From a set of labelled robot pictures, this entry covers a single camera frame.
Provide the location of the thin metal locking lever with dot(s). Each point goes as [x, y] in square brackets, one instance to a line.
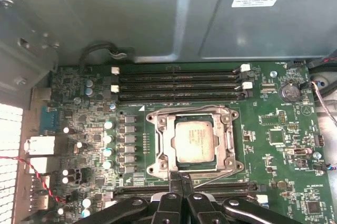
[189, 107]
[218, 177]

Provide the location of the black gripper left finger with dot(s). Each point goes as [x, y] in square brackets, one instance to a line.
[166, 208]

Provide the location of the CPU socket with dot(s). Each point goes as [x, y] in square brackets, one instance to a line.
[151, 117]

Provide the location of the blue rear port connector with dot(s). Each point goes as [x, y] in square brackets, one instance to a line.
[51, 120]

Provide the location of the round coin battery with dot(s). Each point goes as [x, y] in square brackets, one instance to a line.
[289, 92]

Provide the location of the silver CPU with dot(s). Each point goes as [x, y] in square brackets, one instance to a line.
[194, 142]

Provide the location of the black RAM slot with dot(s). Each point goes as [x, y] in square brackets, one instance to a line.
[179, 79]
[179, 96]
[179, 72]
[147, 187]
[179, 87]
[131, 195]

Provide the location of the silver motherboard screw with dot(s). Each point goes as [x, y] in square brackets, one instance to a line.
[273, 73]
[77, 100]
[317, 154]

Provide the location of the internal USB port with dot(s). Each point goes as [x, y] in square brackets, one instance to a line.
[298, 152]

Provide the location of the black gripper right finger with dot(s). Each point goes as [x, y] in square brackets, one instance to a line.
[202, 209]

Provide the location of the black PC case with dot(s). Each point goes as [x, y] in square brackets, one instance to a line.
[118, 10]

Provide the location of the silver socket cover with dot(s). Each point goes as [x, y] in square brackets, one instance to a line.
[166, 139]

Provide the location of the green motherboard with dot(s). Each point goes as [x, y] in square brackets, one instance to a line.
[263, 134]

